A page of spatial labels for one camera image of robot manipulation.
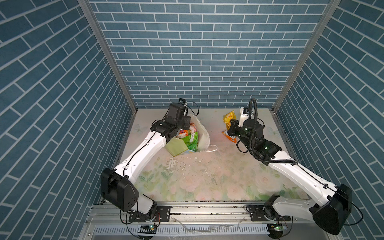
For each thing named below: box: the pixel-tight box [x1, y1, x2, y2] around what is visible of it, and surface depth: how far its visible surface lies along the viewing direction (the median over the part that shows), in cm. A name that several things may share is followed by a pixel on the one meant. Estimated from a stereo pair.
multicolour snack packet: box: [176, 123, 197, 139], surface depth 91 cm
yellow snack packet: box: [222, 110, 237, 131], surface depth 77 cm
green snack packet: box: [180, 131, 198, 152], surface depth 88 cm
